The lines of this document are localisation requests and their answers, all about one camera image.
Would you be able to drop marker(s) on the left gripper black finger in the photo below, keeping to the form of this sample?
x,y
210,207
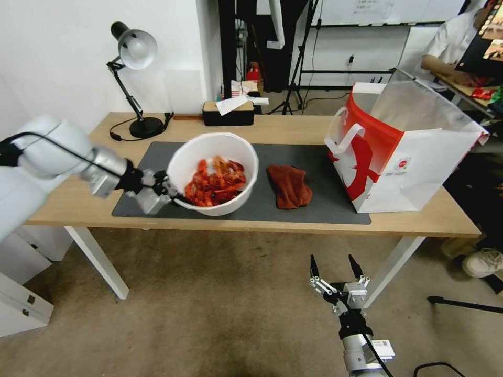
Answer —
x,y
161,176
177,199

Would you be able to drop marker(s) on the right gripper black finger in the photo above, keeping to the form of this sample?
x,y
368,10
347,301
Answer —
x,y
357,271
322,286

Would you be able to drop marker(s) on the white round container bowl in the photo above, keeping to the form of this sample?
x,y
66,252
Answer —
x,y
220,143

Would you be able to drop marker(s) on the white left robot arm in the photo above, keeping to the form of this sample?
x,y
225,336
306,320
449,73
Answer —
x,y
47,145

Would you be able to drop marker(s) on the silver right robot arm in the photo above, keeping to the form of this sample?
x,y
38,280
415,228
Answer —
x,y
355,353

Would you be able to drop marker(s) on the red cooked shrimp pile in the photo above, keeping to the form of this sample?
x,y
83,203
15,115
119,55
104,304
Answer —
x,y
214,184

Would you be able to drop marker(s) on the rust brown towel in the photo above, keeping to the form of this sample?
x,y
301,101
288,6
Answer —
x,y
291,188

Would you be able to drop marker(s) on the white red paper bag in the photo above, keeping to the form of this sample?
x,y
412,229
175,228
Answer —
x,y
239,89

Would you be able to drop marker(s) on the red white takeout bag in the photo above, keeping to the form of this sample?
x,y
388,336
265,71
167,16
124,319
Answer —
x,y
424,165

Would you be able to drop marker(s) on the black tissue box wooden lid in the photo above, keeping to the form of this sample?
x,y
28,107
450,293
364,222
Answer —
x,y
228,118

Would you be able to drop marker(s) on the wooden table white legs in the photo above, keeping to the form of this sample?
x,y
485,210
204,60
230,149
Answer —
x,y
432,222

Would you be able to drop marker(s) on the white tissue paper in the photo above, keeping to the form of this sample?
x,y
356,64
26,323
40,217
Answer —
x,y
230,105

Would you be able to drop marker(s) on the dark grey table mat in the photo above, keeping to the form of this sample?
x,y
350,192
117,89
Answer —
x,y
275,155

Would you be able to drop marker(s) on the white cabinet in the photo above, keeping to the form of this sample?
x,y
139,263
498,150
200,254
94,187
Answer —
x,y
43,245

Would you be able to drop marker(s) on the black tripod leg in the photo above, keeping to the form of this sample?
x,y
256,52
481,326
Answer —
x,y
463,303

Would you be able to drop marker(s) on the small white box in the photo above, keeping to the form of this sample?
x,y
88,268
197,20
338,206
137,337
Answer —
x,y
260,101

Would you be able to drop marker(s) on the white sneaker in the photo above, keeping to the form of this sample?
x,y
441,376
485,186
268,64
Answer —
x,y
485,264

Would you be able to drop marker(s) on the black silver desk lamp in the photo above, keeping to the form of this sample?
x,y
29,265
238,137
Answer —
x,y
137,47

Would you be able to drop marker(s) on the red box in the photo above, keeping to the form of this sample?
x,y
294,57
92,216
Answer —
x,y
253,72

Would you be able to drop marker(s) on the white drawer unit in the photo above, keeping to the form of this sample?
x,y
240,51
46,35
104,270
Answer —
x,y
19,310

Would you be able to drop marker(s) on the black tripod stand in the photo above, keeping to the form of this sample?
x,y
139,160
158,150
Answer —
x,y
298,59

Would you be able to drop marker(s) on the white hanging panel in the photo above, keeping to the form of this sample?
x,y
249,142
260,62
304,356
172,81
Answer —
x,y
277,23

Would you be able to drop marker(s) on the red snack packet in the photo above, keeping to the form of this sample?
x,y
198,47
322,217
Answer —
x,y
482,93

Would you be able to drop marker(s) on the person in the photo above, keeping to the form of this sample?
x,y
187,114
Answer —
x,y
448,39

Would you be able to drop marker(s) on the black printed board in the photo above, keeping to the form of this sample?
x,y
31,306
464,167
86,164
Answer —
x,y
477,47

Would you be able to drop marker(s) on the whiteboard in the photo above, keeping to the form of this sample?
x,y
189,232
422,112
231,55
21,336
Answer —
x,y
393,11

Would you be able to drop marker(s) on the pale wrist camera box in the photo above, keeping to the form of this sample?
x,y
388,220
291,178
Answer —
x,y
357,294
151,202

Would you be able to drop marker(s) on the black shelf frame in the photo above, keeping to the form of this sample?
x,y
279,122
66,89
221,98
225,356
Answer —
x,y
228,47

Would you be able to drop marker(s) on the black wall plug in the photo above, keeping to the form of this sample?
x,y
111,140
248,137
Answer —
x,y
350,59

